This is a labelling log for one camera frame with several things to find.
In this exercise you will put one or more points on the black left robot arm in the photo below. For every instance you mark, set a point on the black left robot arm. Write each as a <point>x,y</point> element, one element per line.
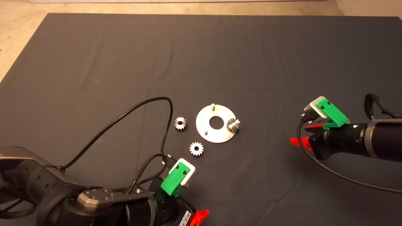
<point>37,188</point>

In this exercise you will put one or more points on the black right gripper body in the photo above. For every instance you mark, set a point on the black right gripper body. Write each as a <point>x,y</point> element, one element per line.
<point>342,141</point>

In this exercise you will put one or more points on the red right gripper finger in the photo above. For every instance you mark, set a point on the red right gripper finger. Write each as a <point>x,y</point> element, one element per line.
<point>298,142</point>
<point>314,127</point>

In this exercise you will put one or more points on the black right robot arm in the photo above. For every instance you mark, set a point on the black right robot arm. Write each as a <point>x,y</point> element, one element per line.
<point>388,141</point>

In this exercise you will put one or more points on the green right camera mount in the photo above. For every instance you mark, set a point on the green right camera mount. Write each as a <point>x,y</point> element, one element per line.
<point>331,111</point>

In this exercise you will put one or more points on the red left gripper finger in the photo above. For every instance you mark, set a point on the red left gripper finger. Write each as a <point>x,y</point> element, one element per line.
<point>199,216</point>

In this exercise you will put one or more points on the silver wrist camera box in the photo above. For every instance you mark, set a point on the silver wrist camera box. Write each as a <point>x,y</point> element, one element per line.
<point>314,108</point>
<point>190,177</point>

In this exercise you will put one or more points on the green left camera mount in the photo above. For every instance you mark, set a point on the green left camera mount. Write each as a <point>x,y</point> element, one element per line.
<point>171,182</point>

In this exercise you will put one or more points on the braided black harness loop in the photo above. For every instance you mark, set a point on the braided black harness loop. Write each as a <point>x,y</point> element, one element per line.
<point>22,217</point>

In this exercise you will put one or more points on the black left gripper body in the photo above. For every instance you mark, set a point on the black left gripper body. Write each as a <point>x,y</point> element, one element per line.
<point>169,213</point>

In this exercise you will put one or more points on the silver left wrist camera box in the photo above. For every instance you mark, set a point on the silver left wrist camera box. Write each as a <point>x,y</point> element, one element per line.
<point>190,177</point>

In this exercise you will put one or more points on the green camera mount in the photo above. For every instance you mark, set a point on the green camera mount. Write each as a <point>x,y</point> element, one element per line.
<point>171,182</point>
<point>331,111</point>

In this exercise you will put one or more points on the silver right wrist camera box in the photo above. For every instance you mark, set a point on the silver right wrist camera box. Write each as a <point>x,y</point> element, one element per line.
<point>314,108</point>

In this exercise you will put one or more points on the round metal carrier plate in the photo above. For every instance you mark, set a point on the round metal carrier plate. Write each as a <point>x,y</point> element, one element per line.
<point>216,136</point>

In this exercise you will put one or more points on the small steel planetary gear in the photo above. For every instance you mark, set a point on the small steel planetary gear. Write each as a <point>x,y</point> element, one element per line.
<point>176,125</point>
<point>232,126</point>
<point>192,152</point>

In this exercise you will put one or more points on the dark grey table cloth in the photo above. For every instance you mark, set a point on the dark grey table cloth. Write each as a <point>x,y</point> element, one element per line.
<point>94,62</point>

